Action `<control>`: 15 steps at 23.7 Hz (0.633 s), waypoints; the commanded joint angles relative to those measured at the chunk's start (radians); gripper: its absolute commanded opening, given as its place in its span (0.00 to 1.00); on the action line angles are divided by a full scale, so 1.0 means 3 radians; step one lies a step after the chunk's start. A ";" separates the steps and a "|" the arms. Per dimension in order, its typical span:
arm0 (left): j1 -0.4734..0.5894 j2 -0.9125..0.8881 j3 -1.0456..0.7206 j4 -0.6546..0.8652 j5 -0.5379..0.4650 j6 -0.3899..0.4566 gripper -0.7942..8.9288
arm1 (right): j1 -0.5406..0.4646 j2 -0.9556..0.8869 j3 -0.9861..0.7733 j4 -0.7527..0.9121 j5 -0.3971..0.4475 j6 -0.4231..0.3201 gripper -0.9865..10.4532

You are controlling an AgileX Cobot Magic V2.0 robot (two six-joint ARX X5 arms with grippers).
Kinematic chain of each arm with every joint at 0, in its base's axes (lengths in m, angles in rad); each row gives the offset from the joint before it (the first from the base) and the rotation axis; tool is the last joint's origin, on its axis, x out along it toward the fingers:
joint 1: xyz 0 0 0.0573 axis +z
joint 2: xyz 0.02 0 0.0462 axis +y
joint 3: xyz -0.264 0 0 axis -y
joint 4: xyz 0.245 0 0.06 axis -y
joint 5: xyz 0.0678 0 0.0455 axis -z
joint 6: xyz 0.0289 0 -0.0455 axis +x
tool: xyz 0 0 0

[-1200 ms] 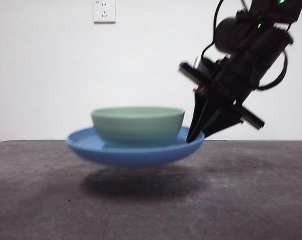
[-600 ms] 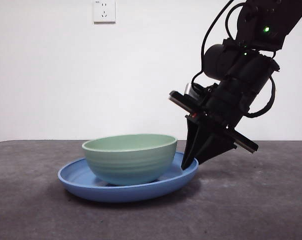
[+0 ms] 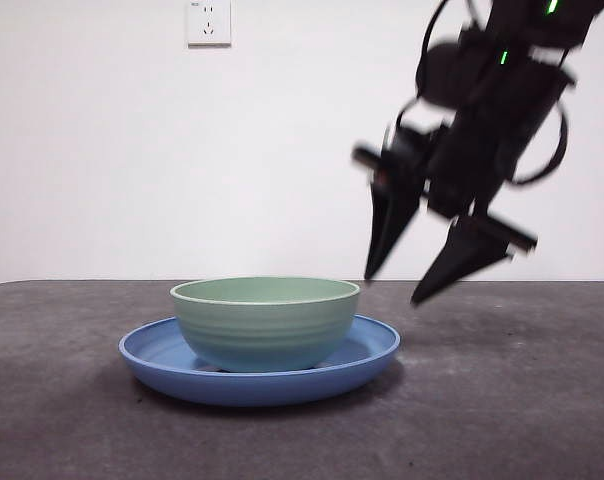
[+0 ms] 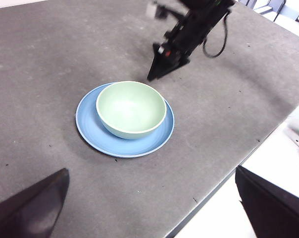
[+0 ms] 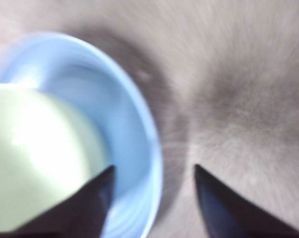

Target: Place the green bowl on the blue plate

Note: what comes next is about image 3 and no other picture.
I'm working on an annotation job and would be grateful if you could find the blue plate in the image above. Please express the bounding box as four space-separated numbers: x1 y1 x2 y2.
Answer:
118 314 401 407

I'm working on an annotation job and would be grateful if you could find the white wall socket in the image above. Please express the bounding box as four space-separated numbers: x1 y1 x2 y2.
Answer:
185 0 232 50

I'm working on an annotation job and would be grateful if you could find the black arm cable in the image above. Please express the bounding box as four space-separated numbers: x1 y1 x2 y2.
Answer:
395 0 454 132
511 98 569 185

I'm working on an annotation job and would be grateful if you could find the green bowl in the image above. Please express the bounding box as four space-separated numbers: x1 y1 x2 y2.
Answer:
169 276 362 374

